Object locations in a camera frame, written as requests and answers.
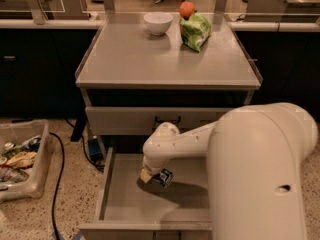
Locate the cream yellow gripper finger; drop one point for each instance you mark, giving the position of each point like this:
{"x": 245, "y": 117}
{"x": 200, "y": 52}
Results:
{"x": 145, "y": 175}

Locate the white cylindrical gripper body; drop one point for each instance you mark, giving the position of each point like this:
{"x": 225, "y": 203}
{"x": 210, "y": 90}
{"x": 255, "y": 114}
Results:
{"x": 149, "y": 168}

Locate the blue pepsi can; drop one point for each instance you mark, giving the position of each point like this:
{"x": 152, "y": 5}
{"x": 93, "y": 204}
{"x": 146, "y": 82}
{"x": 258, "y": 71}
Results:
{"x": 164, "y": 178}

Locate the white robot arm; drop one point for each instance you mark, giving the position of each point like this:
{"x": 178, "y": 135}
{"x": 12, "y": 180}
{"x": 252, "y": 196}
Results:
{"x": 253, "y": 158}

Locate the open grey middle drawer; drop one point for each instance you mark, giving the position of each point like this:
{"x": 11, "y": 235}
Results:
{"x": 128, "y": 209}

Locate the closed upper grey drawer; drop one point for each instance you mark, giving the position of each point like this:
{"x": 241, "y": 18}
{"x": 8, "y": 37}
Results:
{"x": 141, "y": 120}

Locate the grey drawer cabinet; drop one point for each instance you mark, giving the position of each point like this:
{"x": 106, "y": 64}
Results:
{"x": 127, "y": 66}

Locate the blue power box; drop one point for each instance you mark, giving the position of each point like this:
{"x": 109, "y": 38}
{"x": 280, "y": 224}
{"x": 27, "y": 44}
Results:
{"x": 95, "y": 152}

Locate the clear plastic bin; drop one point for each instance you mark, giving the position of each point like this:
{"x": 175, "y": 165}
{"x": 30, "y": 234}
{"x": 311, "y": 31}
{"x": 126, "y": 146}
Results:
{"x": 17, "y": 133}

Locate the snack items in bin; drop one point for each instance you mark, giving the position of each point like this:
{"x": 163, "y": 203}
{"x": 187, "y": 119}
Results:
{"x": 16, "y": 159}

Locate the green chip bag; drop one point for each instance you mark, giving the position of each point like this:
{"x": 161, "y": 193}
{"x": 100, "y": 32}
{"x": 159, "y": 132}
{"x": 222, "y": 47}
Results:
{"x": 195, "y": 31}

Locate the white ceramic bowl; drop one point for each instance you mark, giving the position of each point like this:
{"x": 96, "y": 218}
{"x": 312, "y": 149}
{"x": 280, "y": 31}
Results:
{"x": 157, "y": 23}

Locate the orange fruit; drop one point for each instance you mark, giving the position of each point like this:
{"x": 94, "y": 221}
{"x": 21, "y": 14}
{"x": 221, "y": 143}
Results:
{"x": 186, "y": 9}

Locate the black drawer handle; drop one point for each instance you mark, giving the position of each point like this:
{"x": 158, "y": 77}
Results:
{"x": 173, "y": 121}

